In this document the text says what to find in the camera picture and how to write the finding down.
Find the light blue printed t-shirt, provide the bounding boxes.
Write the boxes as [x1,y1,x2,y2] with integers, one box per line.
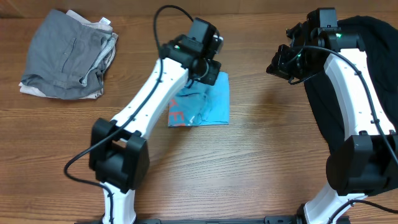
[168,72,230,127]

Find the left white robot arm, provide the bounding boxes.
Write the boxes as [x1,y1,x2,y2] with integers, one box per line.
[89,18,223,223]

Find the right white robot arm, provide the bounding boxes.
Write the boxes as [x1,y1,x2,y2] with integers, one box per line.
[264,7,397,223]

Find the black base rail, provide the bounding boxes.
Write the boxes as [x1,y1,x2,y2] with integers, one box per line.
[74,214,351,224]

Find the grey folded shorts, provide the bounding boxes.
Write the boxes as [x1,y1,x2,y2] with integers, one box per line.
[21,9,119,100]

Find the black t-shirt white logo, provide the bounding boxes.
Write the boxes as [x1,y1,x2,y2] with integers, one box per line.
[303,16,398,197]

